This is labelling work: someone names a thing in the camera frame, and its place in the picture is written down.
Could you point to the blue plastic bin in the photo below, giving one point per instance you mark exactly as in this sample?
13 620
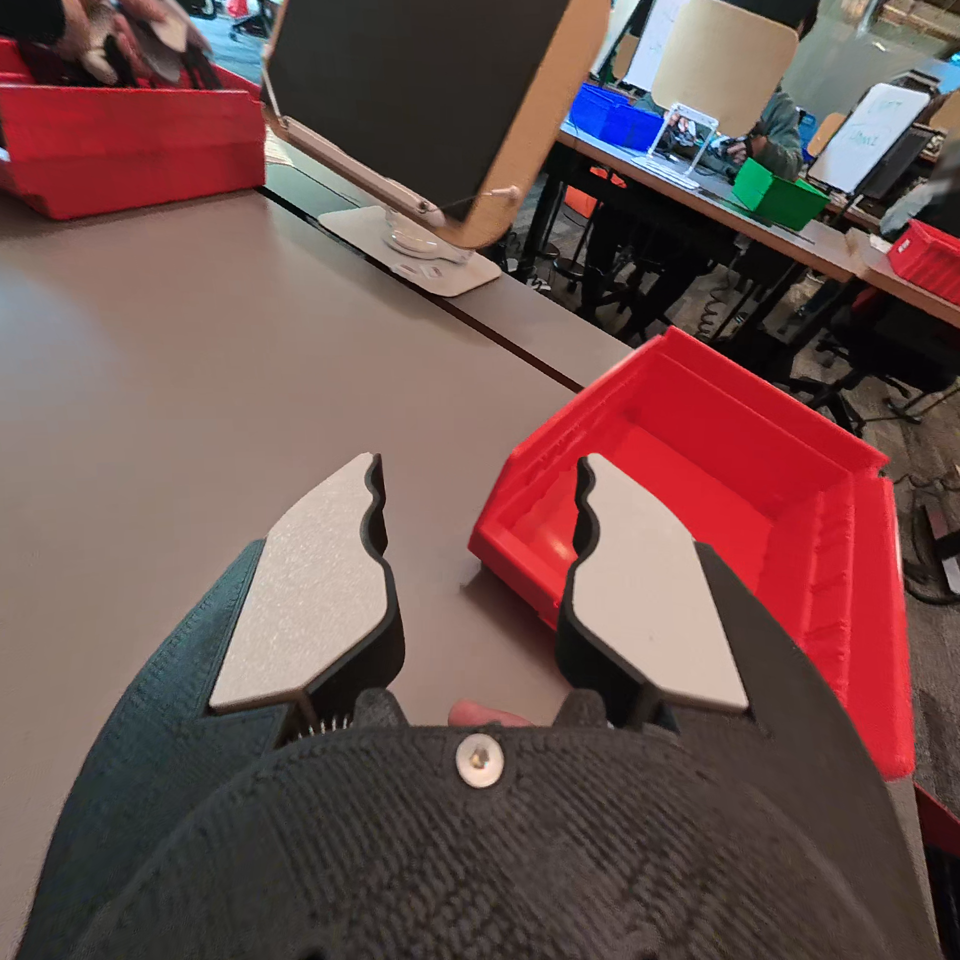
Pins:
615 116

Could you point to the person's right hand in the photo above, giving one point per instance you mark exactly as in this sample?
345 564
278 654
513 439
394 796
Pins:
487 716

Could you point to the ribbed red plastic bin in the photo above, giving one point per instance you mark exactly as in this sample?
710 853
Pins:
930 259

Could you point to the empty red plastic bin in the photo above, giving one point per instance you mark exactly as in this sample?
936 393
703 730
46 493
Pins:
705 450

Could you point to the person's left hand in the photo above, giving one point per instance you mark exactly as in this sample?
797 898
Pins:
97 22

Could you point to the red plastic bin with tools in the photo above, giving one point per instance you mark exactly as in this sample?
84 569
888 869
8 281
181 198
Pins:
135 150

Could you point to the grey desk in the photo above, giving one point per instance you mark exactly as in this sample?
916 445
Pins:
540 330
187 420

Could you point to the white whiteboard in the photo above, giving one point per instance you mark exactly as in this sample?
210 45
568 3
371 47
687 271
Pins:
870 142

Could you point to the green plastic bin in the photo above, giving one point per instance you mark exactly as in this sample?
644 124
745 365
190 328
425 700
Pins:
780 199

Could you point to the long wooden table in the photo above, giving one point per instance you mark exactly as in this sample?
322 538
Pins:
795 240

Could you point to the person's left forearm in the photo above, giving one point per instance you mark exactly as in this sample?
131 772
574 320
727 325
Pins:
30 19

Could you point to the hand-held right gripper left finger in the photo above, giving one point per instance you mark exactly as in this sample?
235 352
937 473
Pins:
300 592

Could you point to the black tablet with wooden frame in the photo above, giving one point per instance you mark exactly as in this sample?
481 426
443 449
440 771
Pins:
405 97

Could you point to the black office chair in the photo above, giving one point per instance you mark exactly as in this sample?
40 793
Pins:
870 360

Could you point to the small white tablet stand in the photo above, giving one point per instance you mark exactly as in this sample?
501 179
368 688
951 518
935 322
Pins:
686 142

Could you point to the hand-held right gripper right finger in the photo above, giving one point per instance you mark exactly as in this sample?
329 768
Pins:
652 600

